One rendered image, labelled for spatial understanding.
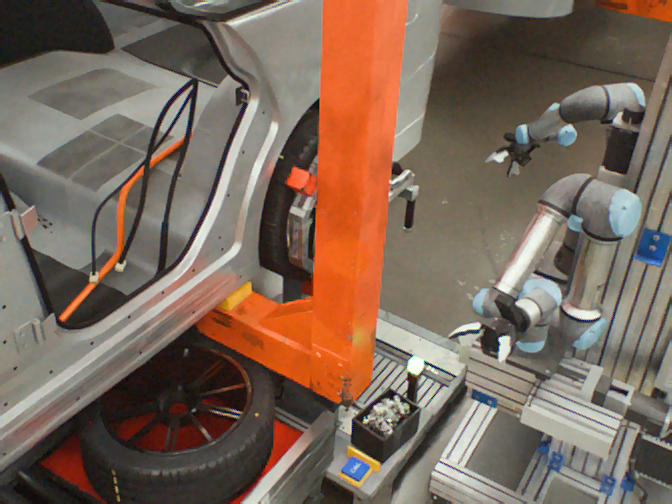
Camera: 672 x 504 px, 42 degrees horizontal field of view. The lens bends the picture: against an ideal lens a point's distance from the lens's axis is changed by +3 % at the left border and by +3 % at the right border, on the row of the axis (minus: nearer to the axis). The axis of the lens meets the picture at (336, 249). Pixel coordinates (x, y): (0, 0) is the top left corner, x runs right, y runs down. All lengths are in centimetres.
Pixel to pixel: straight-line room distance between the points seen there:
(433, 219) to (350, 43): 270
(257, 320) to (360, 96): 107
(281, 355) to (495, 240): 203
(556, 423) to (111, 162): 180
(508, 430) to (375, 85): 163
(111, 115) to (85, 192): 47
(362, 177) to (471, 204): 267
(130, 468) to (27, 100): 161
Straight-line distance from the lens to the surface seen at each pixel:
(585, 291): 257
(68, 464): 321
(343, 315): 268
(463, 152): 551
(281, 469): 294
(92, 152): 335
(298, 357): 293
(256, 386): 303
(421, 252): 455
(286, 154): 309
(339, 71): 227
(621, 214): 239
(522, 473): 328
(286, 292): 364
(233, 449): 285
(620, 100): 312
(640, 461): 329
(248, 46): 268
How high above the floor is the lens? 266
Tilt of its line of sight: 36 degrees down
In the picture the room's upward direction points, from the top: 3 degrees clockwise
